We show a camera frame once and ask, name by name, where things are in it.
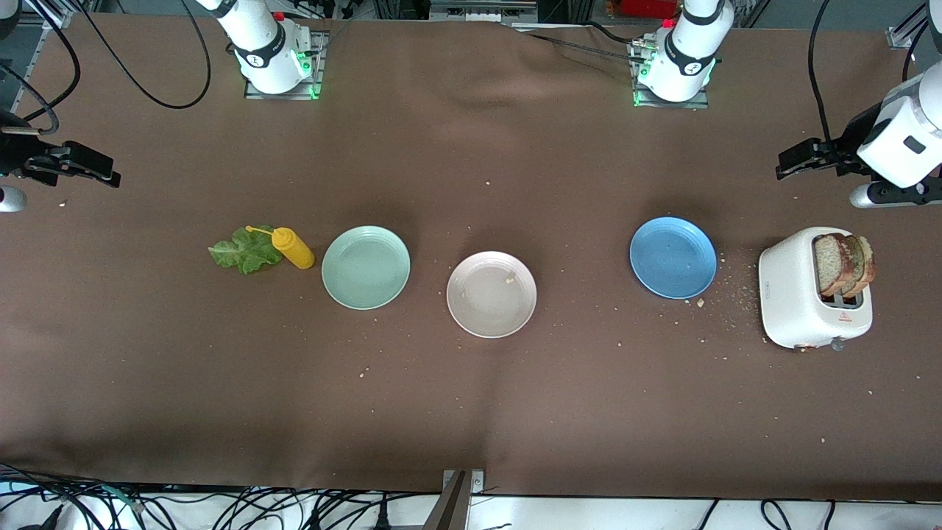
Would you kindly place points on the aluminium frame rail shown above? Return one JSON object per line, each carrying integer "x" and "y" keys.
{"x": 901, "y": 35}

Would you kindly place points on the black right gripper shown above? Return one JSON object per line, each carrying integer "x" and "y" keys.
{"x": 15, "y": 157}

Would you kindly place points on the aluminium background frame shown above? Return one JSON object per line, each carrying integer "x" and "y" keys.
{"x": 482, "y": 11}

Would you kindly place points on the silver metal bracket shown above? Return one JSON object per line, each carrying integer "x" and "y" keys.
{"x": 475, "y": 480}

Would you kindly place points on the blue plate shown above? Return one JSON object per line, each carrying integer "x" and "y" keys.
{"x": 673, "y": 258}

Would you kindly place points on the red background box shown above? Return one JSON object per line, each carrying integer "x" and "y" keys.
{"x": 647, "y": 7}

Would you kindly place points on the beige plate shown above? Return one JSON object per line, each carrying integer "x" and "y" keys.
{"x": 486, "y": 302}

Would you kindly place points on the white toaster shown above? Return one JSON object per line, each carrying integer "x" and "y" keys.
{"x": 791, "y": 294}

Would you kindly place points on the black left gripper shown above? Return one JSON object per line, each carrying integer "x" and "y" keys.
{"x": 851, "y": 142}

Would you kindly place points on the brown bread slice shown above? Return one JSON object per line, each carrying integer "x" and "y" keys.
{"x": 867, "y": 263}
{"x": 830, "y": 265}

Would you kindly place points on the green lettuce leaf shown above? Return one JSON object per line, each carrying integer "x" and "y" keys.
{"x": 243, "y": 254}

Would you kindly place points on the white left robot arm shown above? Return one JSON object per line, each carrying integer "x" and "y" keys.
{"x": 684, "y": 51}

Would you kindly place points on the yellow squeeze bottle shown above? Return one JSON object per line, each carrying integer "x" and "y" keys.
{"x": 294, "y": 249}

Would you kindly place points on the brown tablecloth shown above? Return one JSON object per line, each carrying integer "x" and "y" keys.
{"x": 471, "y": 412}

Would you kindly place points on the mint green plate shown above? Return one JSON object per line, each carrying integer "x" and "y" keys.
{"x": 366, "y": 267}

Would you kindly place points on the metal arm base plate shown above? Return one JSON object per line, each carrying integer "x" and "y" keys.
{"x": 250, "y": 92}
{"x": 699, "y": 104}

